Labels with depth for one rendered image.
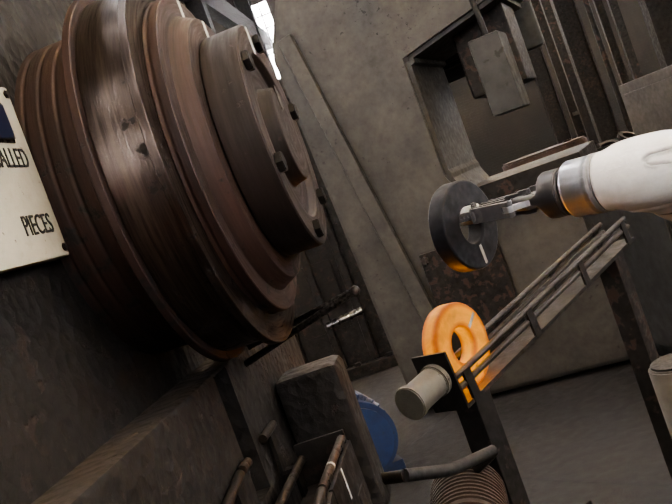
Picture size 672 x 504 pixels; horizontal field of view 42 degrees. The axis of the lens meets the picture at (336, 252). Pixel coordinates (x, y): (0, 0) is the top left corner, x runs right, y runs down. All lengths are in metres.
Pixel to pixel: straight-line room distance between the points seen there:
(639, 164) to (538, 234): 2.41
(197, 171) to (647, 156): 0.66
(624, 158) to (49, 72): 0.77
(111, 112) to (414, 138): 2.90
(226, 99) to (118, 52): 0.12
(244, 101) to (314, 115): 2.93
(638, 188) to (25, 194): 0.82
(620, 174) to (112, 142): 0.72
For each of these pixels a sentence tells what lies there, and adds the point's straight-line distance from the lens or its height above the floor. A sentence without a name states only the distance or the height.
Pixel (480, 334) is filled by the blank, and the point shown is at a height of 0.70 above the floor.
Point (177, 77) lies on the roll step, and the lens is 0.96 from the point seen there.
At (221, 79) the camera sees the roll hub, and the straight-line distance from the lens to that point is 0.98.
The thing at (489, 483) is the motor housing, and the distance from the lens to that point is 1.49.
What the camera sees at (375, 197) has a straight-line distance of 3.80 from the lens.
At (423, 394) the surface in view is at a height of 0.68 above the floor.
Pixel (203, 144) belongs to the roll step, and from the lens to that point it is 0.93.
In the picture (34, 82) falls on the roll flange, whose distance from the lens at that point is 1.02.
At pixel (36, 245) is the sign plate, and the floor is 1.08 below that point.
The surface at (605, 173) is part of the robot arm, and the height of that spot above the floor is 0.92.
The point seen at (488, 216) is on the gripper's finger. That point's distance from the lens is 1.43.
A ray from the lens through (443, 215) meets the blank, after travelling 1.44.
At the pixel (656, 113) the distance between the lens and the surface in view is 5.47.
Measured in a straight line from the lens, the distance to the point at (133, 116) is 0.90.
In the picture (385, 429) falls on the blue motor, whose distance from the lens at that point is 3.23.
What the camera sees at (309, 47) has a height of 1.68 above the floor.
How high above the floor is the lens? 1.01
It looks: 3 degrees down
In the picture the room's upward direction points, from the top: 20 degrees counter-clockwise
